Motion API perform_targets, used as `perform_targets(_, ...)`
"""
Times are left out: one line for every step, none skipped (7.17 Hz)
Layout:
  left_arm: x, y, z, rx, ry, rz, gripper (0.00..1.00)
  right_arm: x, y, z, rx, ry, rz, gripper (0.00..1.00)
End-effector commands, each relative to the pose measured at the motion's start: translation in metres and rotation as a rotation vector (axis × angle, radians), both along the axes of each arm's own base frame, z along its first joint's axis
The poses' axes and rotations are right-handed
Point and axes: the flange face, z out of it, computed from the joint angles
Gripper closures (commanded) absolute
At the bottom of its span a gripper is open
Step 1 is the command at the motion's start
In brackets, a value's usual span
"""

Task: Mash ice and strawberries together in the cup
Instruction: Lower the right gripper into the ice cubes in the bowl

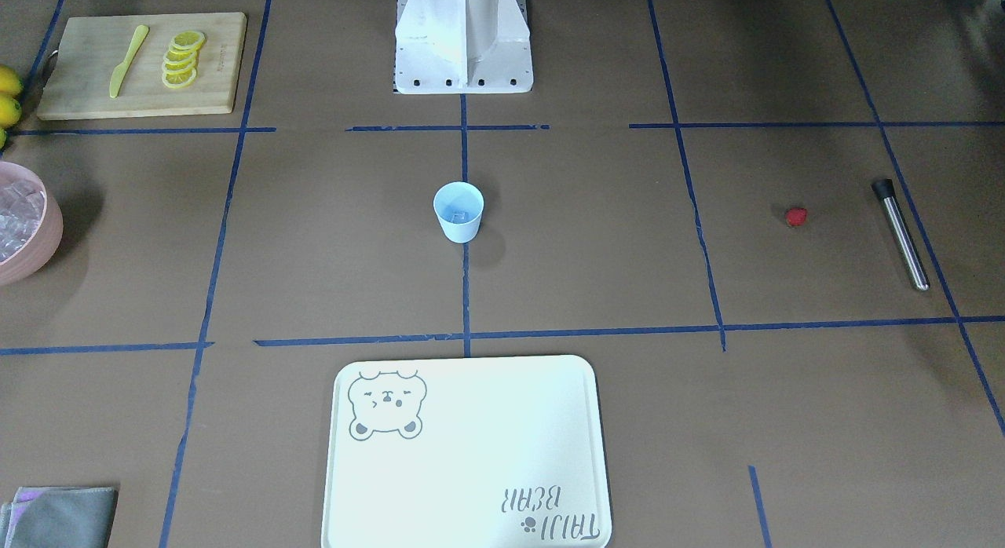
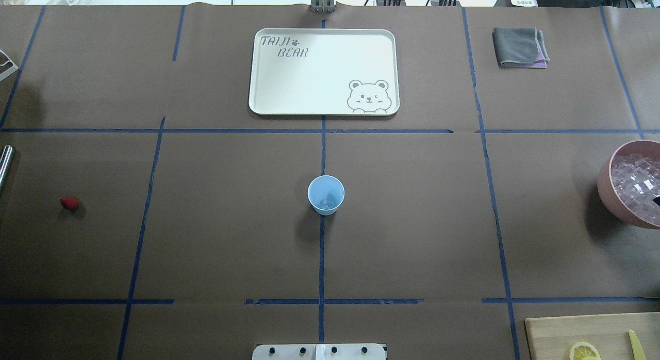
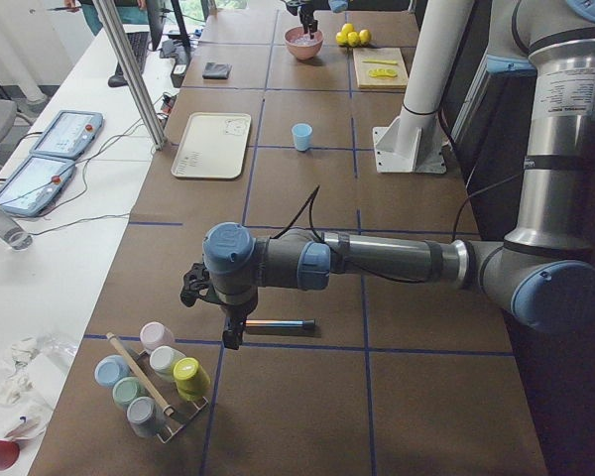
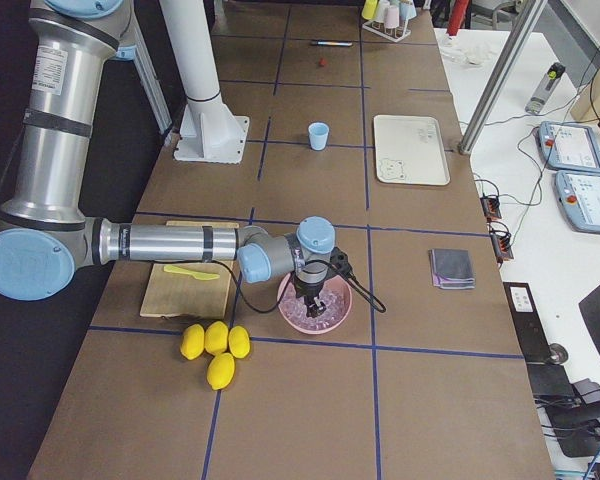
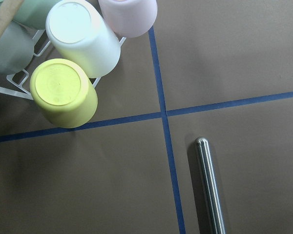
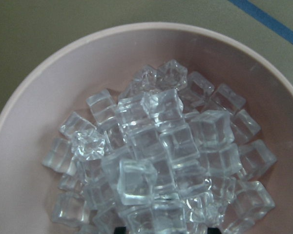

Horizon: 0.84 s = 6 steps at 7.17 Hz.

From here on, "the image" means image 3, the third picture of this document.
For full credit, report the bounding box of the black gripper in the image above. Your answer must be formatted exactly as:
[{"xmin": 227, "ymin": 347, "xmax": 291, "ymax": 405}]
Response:
[
  {"xmin": 220, "ymin": 292, "xmax": 258, "ymax": 350},
  {"xmin": 299, "ymin": 0, "xmax": 318, "ymax": 39}
]

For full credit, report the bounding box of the light blue plastic cup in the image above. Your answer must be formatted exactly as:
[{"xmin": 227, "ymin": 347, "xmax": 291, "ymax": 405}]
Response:
[{"xmin": 292, "ymin": 123, "xmax": 312, "ymax": 152}]

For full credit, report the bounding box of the lime green cup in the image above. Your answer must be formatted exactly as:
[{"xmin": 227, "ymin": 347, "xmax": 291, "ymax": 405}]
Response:
[{"xmin": 173, "ymin": 357, "xmax": 211, "ymax": 402}]

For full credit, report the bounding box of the white cup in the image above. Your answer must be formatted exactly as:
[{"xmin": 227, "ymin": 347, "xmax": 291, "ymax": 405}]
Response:
[{"xmin": 150, "ymin": 345, "xmax": 185, "ymax": 383}]

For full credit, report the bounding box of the pink cup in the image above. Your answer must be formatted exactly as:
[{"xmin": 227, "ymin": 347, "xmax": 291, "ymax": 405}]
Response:
[{"xmin": 140, "ymin": 321, "xmax": 176, "ymax": 354}]

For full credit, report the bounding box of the mint green cup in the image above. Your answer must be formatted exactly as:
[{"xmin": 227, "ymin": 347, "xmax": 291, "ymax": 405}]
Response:
[{"xmin": 112, "ymin": 376, "xmax": 148, "ymax": 411}]

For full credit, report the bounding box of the grey cup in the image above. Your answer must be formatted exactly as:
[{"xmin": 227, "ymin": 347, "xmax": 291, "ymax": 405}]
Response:
[{"xmin": 126, "ymin": 397, "xmax": 166, "ymax": 438}]

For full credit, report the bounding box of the blue cup on rack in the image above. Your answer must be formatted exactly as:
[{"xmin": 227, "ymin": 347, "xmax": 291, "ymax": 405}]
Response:
[{"xmin": 94, "ymin": 355, "xmax": 131, "ymax": 388}]

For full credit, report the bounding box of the pink bowl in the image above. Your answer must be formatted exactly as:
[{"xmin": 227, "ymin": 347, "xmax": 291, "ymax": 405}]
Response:
[{"xmin": 284, "ymin": 26, "xmax": 323, "ymax": 60}]

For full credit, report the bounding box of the yellow lemon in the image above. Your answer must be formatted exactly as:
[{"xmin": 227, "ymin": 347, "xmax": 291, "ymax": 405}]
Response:
[
  {"xmin": 347, "ymin": 32, "xmax": 361, "ymax": 48},
  {"xmin": 358, "ymin": 29, "xmax": 372, "ymax": 45},
  {"xmin": 341, "ymin": 23, "xmax": 355, "ymax": 34},
  {"xmin": 335, "ymin": 32, "xmax": 348, "ymax": 46}
]

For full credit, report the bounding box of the metal muddler black tip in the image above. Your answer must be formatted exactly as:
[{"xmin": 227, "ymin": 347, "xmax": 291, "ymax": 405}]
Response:
[{"xmin": 246, "ymin": 319, "xmax": 316, "ymax": 331}]

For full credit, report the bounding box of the wooden cutting board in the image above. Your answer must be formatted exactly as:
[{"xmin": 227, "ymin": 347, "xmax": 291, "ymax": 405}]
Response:
[{"xmin": 353, "ymin": 48, "xmax": 409, "ymax": 90}]

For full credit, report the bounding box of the lemon slices row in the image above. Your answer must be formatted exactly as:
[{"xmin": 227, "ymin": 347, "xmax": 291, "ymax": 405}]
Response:
[{"xmin": 367, "ymin": 67, "xmax": 398, "ymax": 78}]

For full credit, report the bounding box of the grey folded cloth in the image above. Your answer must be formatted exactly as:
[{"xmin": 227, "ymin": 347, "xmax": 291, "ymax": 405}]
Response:
[{"xmin": 202, "ymin": 61, "xmax": 232, "ymax": 80}]

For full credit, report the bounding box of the cream bear tray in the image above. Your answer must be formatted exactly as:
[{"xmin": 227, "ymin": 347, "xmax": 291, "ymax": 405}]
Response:
[{"xmin": 171, "ymin": 112, "xmax": 251, "ymax": 179}]

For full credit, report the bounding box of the black monitor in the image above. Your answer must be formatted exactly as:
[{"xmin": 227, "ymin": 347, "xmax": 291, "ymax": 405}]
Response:
[{"xmin": 146, "ymin": 0, "xmax": 190, "ymax": 51}]

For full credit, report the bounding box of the black keyboard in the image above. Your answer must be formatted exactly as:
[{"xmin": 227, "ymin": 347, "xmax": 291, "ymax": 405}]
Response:
[{"xmin": 126, "ymin": 31, "xmax": 150, "ymax": 72}]

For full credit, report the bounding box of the black computer mouse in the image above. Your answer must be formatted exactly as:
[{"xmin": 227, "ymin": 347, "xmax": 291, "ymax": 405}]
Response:
[{"xmin": 107, "ymin": 75, "xmax": 127, "ymax": 88}]

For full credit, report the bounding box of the white crumpled cloth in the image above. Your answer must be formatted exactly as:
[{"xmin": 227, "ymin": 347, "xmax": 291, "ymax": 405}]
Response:
[{"xmin": 0, "ymin": 333, "xmax": 78, "ymax": 441}]

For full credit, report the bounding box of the clear water bottle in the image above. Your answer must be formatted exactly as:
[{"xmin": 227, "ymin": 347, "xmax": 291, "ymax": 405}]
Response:
[{"xmin": 0, "ymin": 207, "xmax": 33, "ymax": 250}]

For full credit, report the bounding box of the lower teach pendant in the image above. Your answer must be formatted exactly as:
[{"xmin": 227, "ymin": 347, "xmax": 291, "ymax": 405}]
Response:
[{"xmin": 0, "ymin": 155, "xmax": 75, "ymax": 217}]

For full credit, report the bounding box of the teach pendant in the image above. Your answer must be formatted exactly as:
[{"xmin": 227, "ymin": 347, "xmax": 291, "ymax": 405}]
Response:
[
  {"xmin": 30, "ymin": 110, "xmax": 104, "ymax": 160},
  {"xmin": 0, "ymin": 155, "xmax": 75, "ymax": 217}
]

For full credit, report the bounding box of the upper teach pendant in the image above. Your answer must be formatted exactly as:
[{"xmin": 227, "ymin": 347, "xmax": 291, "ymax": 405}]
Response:
[{"xmin": 30, "ymin": 110, "xmax": 104, "ymax": 160}]

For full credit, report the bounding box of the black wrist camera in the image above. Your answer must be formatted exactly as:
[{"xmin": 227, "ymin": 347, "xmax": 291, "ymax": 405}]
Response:
[
  {"xmin": 284, "ymin": 0, "xmax": 301, "ymax": 16},
  {"xmin": 180, "ymin": 263, "xmax": 215, "ymax": 307}
]

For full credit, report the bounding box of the metal cup rack wooden handle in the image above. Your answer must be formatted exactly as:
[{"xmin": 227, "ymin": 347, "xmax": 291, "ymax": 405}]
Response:
[{"xmin": 106, "ymin": 332, "xmax": 209, "ymax": 444}]

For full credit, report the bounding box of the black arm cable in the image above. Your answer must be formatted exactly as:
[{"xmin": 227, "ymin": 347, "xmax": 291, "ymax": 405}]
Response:
[{"xmin": 272, "ymin": 184, "xmax": 525, "ymax": 284}]

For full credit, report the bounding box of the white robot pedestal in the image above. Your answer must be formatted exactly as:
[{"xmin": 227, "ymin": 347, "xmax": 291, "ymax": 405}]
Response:
[{"xmin": 373, "ymin": 0, "xmax": 474, "ymax": 174}]

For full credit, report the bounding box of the aluminium frame post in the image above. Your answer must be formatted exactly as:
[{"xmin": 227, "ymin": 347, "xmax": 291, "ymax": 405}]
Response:
[{"xmin": 93, "ymin": 0, "xmax": 167, "ymax": 150}]

